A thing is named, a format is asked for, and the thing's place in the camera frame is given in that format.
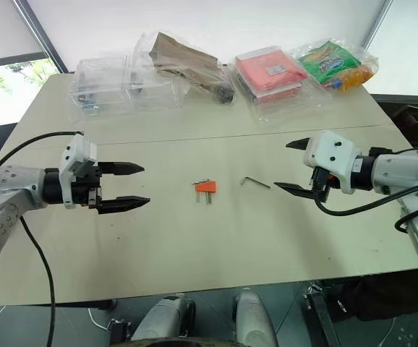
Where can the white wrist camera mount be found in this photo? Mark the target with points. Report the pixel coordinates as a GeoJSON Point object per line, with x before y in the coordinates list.
{"type": "Point", "coordinates": [330, 152]}
{"type": "Point", "coordinates": [74, 152]}

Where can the clear plastic box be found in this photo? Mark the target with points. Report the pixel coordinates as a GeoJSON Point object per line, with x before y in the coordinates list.
{"type": "Point", "coordinates": [98, 86]}
{"type": "Point", "coordinates": [151, 90]}

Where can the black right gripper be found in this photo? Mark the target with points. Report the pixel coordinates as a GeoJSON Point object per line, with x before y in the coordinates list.
{"type": "Point", "coordinates": [322, 182]}

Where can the brown paper bag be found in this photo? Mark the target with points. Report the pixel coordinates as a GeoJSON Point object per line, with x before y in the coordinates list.
{"type": "Point", "coordinates": [183, 61]}

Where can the orange hex key holder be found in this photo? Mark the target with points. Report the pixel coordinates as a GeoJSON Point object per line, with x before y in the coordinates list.
{"type": "Point", "coordinates": [206, 187]}

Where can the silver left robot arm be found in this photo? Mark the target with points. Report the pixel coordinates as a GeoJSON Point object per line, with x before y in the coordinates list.
{"type": "Point", "coordinates": [3, 195]}

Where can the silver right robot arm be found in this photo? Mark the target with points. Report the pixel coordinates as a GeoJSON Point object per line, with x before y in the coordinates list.
{"type": "Point", "coordinates": [400, 170]}

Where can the green snack bag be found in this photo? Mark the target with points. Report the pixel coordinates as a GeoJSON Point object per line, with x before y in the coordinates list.
{"type": "Point", "coordinates": [326, 58]}

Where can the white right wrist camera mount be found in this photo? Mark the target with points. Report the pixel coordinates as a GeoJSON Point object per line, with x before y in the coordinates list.
{"type": "Point", "coordinates": [330, 152]}

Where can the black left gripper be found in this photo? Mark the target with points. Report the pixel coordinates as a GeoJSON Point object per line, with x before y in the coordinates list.
{"type": "Point", "coordinates": [86, 189]}

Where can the black metal frame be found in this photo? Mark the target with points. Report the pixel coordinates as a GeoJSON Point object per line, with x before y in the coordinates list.
{"type": "Point", "coordinates": [323, 318]}

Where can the orange snack pack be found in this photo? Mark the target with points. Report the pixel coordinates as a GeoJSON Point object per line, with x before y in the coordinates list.
{"type": "Point", "coordinates": [357, 77]}

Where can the red box in clear case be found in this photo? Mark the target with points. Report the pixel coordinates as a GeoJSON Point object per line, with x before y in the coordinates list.
{"type": "Point", "coordinates": [270, 74]}

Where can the silver robot leg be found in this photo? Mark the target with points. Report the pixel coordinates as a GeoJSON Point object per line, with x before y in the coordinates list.
{"type": "Point", "coordinates": [162, 318]}
{"type": "Point", "coordinates": [252, 318]}

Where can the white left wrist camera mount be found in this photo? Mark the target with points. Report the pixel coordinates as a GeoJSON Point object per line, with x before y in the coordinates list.
{"type": "Point", "coordinates": [74, 152]}

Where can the small metal hex key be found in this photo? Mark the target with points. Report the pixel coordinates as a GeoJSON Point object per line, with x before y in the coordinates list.
{"type": "Point", "coordinates": [256, 181]}

